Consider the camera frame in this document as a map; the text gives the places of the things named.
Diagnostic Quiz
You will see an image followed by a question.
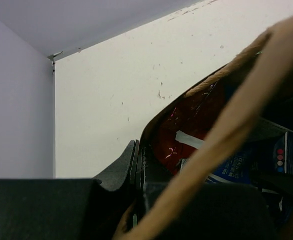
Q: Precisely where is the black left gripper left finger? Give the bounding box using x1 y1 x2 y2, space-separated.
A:
0 140 138 240

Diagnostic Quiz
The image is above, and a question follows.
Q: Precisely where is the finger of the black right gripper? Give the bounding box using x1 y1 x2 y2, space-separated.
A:
250 171 293 204

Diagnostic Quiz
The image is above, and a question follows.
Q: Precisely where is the green paper bag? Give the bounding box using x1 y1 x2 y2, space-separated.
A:
113 16 293 240

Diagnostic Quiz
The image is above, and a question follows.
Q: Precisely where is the red snack packet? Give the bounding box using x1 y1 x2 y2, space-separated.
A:
150 82 227 176

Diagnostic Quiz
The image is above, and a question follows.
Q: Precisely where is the dark blue pretzel packet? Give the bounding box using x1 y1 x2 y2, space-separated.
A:
205 131 293 228

